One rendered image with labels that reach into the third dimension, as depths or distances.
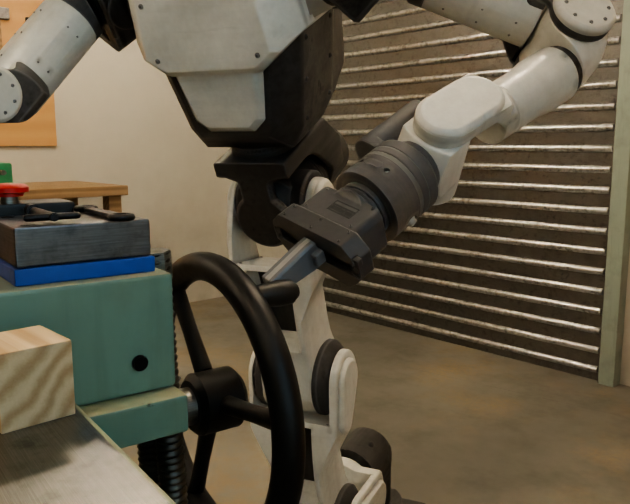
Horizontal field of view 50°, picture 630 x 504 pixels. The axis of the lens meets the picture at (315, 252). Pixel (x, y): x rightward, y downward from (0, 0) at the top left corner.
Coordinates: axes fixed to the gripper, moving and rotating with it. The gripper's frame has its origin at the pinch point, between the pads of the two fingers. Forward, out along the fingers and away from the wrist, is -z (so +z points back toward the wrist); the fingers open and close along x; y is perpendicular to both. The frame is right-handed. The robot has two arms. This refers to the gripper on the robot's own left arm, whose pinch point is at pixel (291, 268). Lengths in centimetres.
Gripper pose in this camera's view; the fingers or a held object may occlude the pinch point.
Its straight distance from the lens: 66.8
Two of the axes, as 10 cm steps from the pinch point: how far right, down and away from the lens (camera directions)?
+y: -2.1, -7.3, -6.5
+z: 7.0, -5.7, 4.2
